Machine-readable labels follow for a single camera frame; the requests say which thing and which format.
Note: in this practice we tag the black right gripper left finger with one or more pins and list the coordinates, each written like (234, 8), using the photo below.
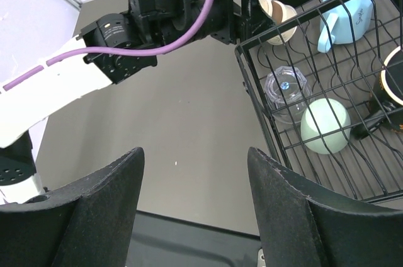
(88, 222)

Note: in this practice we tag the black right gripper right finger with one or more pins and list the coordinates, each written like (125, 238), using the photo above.
(302, 223)

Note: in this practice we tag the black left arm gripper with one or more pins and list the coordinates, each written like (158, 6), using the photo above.
(221, 21)

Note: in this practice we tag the steel tumbler with cork base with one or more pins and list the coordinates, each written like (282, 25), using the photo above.
(280, 13)

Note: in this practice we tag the clear plastic glass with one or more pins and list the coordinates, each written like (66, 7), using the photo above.
(287, 92)

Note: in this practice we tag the light blue ceramic mug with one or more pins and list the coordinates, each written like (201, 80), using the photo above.
(344, 24)

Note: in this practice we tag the mint green cup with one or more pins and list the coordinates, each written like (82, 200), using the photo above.
(324, 126)

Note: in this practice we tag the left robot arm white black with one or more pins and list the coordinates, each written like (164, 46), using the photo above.
(106, 52)

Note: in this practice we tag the black wire dish rack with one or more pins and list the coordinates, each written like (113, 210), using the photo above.
(326, 86)

